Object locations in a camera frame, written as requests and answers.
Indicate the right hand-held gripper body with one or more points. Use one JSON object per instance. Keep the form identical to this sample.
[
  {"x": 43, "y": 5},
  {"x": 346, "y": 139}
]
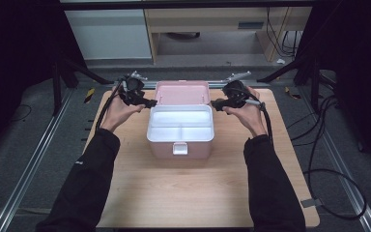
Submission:
[{"x": 236, "y": 92}]

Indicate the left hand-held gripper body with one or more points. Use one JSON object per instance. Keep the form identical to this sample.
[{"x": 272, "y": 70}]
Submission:
[{"x": 132, "y": 90}]

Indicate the pink storage box with lid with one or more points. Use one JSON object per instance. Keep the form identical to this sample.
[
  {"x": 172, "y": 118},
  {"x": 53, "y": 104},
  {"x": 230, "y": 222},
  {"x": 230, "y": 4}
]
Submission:
[{"x": 183, "y": 93}]

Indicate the white divided tray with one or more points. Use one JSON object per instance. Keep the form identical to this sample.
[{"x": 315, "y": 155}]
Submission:
[{"x": 180, "y": 117}]

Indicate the person's right hand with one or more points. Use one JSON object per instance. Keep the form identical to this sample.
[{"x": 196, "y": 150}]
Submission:
[{"x": 249, "y": 117}]

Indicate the person's left hand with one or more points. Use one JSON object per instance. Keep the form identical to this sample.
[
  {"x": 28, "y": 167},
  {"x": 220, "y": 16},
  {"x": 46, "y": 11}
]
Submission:
[{"x": 117, "y": 114}]

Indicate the yellow black tape strip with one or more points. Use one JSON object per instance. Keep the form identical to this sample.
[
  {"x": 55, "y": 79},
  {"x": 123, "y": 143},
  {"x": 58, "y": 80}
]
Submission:
[
  {"x": 292, "y": 94},
  {"x": 89, "y": 95}
]

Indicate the white paper scrap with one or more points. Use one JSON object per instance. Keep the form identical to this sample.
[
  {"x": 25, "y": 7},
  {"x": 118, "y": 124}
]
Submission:
[{"x": 280, "y": 61}]

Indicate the white cabinet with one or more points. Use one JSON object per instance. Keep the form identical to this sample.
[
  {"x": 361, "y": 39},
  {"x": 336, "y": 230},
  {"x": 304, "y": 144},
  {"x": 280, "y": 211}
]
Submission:
[{"x": 109, "y": 34}]

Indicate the black metal stand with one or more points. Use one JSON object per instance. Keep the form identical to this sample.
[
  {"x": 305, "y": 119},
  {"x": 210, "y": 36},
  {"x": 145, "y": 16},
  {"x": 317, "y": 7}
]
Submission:
[
  {"x": 315, "y": 83},
  {"x": 56, "y": 87}
]

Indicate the dark chair base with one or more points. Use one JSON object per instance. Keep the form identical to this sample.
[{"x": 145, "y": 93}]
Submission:
[{"x": 183, "y": 34}]

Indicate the light wooden desk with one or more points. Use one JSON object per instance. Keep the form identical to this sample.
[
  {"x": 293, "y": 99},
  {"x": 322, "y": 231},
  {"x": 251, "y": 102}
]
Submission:
[{"x": 206, "y": 19}]

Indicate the long aluminium floor rail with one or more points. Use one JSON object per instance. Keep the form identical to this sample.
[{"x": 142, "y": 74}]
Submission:
[
  {"x": 29, "y": 167},
  {"x": 348, "y": 180}
]

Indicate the grey metal table bracket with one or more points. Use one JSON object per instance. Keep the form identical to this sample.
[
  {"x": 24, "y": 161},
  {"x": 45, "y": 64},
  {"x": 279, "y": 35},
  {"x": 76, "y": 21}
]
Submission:
[{"x": 311, "y": 203}]

